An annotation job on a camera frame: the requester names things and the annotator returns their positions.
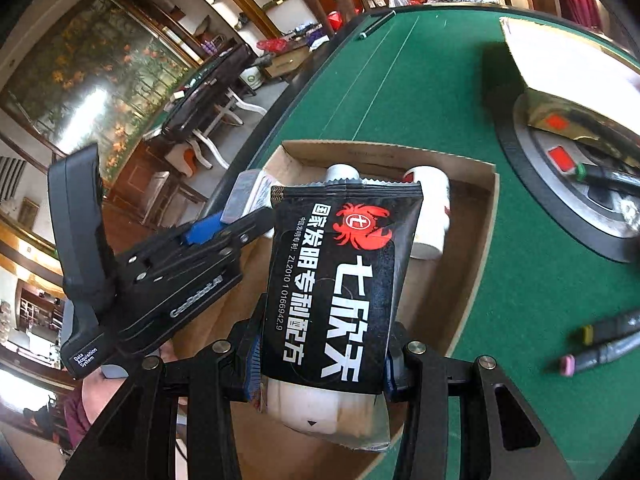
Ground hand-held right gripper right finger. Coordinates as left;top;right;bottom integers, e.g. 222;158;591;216
384;320;576;480

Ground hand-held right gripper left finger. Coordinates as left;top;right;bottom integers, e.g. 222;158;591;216
59;295;271;480

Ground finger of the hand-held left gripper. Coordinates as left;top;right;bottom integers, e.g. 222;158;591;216
150;212;226;261
190;207;275;281

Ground small grey and white box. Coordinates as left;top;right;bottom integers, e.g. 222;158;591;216
223;170;275;226

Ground black pouch with red crab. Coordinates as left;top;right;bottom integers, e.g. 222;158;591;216
260;182;425;453

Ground brown cardboard box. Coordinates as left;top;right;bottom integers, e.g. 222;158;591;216
170;140;501;480

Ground pink capped black marker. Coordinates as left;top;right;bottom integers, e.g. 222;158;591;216
559;332;640;378

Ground person's left forearm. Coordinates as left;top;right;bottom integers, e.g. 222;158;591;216
62;390;93;453

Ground person's left hand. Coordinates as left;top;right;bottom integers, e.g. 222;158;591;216
80;375;127;441

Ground wooden cushioned chair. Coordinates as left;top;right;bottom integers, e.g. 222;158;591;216
127;167;208;226

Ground orange and white stool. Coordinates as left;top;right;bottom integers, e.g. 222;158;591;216
175;142;206;176

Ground white capped dark tube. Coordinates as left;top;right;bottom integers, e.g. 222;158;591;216
326;163;362;184

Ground dark mahjong table white legs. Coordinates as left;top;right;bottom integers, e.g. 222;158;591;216
160;42;268;171

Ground white bucket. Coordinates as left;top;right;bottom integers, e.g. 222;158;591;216
242;65;266;92

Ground white bottle with red label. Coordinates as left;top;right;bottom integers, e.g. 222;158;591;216
402;165;451;260

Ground yellow capped black marker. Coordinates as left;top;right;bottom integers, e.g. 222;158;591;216
580;310;640;346

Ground black pen with green tip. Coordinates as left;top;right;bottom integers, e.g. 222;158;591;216
359;12;396;41

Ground round mahjong table console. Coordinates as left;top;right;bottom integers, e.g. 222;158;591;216
495;92;640;263

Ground green capped black marker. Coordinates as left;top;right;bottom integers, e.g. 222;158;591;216
574;162;640;191

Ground gold and white box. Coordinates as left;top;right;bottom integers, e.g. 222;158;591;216
499;16;640;148

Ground floral wall painting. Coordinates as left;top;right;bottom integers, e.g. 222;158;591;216
2;0;193;153

